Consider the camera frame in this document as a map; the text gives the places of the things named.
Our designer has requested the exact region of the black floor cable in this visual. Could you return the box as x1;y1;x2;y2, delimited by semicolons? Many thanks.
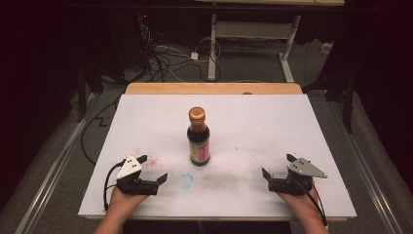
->
80;93;124;166

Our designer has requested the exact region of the person's right hand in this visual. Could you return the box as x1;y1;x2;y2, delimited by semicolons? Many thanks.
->
276;185;320;218

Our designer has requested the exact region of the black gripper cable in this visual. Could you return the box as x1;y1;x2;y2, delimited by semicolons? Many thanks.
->
291;177;329;228
102;159;127;212

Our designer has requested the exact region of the metal floor rail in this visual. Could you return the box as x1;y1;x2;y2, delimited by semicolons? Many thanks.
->
325;94;405;234
13;93;100;234

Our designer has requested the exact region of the person's left hand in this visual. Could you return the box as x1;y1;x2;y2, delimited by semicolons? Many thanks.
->
109;186;150;214

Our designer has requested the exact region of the black metal stand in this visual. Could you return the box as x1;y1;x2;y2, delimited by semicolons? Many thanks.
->
301;69;356;135
75;61;131;124

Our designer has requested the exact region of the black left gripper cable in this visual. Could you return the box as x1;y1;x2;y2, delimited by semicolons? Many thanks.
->
102;159;127;212

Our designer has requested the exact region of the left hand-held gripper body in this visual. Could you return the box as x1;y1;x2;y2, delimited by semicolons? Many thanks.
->
115;155;161;197

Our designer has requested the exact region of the tangle of floor cables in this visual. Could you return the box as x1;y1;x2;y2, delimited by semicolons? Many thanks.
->
137;22;225;84

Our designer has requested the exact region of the wooden table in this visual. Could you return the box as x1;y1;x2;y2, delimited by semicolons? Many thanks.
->
124;82;304;96

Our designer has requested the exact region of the white table cover sheet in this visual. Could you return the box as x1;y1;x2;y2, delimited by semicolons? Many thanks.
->
77;94;357;219

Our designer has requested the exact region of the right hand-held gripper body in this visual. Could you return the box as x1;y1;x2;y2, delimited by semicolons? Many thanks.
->
268;158;328;197

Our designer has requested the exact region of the white metal desk frame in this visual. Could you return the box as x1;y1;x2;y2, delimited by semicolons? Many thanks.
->
194;0;346;84

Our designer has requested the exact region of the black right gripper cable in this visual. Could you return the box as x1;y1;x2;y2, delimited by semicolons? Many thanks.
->
291;177;329;228

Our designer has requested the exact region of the dark sauce bottle gold cap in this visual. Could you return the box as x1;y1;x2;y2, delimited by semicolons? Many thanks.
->
186;105;211;168

